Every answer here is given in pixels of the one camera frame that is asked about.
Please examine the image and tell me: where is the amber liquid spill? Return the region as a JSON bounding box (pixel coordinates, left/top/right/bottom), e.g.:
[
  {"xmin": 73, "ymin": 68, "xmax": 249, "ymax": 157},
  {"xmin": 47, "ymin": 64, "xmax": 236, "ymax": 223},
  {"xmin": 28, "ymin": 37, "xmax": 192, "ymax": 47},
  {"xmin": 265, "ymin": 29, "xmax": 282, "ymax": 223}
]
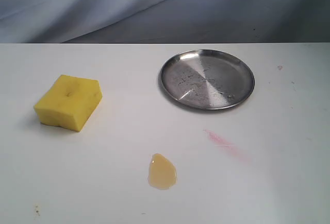
[{"xmin": 147, "ymin": 153, "xmax": 177, "ymax": 190}]

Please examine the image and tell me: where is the yellow sponge block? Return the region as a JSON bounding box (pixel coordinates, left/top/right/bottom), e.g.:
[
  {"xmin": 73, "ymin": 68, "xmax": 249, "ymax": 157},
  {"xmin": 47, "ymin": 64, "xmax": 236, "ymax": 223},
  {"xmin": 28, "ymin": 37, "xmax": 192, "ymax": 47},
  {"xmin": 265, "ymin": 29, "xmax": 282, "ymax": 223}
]
[{"xmin": 34, "ymin": 75, "xmax": 102, "ymax": 132}]

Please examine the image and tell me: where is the grey-white backdrop cloth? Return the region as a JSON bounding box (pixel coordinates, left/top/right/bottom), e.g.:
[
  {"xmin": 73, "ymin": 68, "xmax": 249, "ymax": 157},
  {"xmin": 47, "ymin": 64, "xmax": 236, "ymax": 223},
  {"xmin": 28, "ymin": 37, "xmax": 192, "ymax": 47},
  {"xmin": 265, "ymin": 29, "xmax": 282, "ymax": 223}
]
[{"xmin": 1, "ymin": 0, "xmax": 329, "ymax": 43}]

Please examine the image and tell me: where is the round stainless steel plate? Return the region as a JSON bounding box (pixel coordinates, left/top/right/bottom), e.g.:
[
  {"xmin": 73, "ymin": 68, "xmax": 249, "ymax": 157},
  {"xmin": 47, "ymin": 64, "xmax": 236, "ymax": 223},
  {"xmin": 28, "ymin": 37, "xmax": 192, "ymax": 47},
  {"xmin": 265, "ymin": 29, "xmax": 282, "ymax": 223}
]
[{"xmin": 158, "ymin": 49, "xmax": 255, "ymax": 111}]

